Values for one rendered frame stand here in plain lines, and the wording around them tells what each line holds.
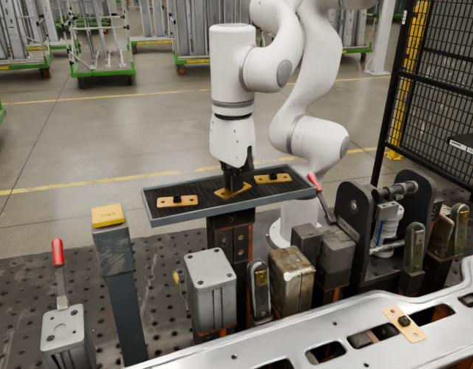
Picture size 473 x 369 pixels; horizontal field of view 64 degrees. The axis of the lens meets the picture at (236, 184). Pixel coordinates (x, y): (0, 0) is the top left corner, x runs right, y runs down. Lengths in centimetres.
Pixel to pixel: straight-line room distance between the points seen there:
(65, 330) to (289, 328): 39
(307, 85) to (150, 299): 79
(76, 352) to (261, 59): 57
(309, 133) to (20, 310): 100
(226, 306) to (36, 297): 80
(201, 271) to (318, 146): 50
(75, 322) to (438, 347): 64
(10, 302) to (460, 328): 120
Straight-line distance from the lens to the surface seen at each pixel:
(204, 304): 71
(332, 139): 103
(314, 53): 105
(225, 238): 86
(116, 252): 82
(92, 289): 134
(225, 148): 77
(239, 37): 70
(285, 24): 71
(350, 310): 82
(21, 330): 130
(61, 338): 72
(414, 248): 93
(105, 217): 79
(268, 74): 66
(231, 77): 70
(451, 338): 84
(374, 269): 98
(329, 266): 85
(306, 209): 117
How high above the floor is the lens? 158
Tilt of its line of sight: 29 degrees down
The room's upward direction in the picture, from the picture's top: straight up
